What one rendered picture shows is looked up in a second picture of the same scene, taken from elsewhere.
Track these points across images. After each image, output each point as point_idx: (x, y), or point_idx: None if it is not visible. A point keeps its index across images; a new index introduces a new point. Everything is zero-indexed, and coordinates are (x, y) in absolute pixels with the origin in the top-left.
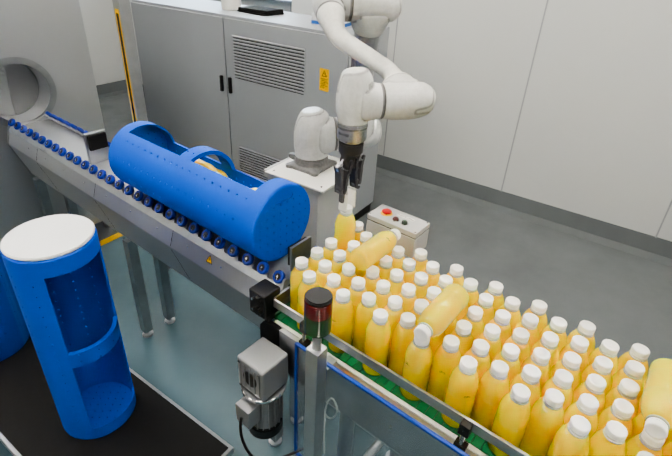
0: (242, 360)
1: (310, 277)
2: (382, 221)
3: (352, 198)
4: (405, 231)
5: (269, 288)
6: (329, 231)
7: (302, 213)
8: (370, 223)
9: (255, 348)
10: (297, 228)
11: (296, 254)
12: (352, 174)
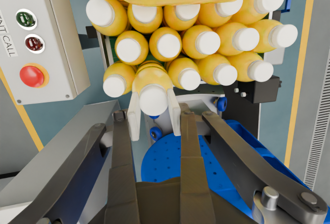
0: (283, 56)
1: (294, 27)
2: (64, 62)
3: (137, 106)
4: (45, 0)
5: (264, 86)
6: (68, 155)
7: (160, 163)
8: (78, 85)
9: (268, 59)
10: (169, 148)
11: (202, 111)
12: (133, 160)
